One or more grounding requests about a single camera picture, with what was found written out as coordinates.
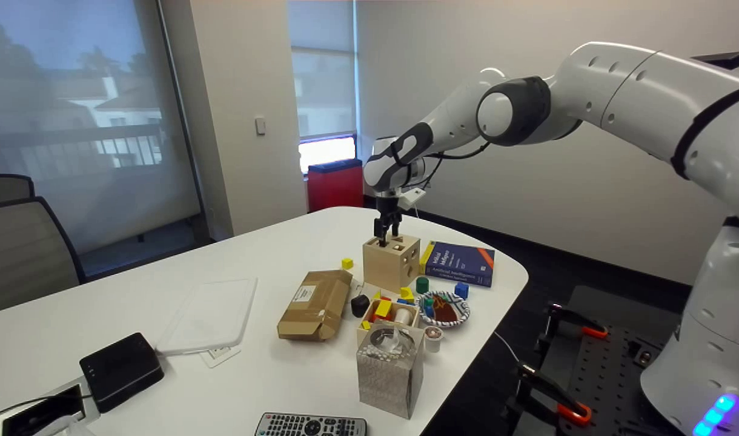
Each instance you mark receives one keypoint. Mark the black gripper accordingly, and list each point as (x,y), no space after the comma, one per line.
(390,210)

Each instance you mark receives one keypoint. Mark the grey office chair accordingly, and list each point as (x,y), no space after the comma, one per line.
(37,256)

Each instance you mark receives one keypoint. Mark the brown cardboard box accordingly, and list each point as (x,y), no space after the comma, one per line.
(315,309)

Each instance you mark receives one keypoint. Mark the blue hardcover textbook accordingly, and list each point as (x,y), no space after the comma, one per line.
(457,263)

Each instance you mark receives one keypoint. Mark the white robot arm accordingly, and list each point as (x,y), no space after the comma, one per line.
(682,111)

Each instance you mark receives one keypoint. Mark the black mounting table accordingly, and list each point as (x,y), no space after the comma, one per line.
(604,373)

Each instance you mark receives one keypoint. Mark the wooden shape sorting box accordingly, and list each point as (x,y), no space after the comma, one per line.
(390,264)

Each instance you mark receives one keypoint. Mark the black clamp orange handle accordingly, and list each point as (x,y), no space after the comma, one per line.
(556,313)

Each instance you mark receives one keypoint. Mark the white paper pad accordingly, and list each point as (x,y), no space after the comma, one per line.
(209,323)

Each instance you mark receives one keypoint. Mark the grey tv remote control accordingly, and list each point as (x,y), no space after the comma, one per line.
(308,424)

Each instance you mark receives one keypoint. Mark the red bin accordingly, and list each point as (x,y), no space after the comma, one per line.
(334,184)

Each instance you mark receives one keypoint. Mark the white wall switch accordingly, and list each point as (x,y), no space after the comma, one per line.
(259,127)

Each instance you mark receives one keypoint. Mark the black electronic box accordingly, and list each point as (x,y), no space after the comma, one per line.
(118,371)

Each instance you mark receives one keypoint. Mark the black round object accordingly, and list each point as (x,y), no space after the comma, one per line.
(358,305)

